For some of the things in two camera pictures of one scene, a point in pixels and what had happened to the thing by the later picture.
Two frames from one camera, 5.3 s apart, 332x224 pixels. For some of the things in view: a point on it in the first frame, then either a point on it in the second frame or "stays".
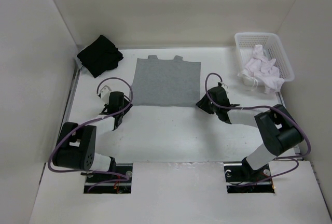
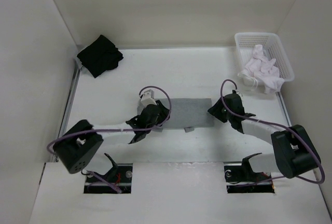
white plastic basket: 272,48 stays
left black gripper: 125,103 -> 164,113
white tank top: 264,70 stays
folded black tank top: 100,56 stays
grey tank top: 166,82 -> 188,113
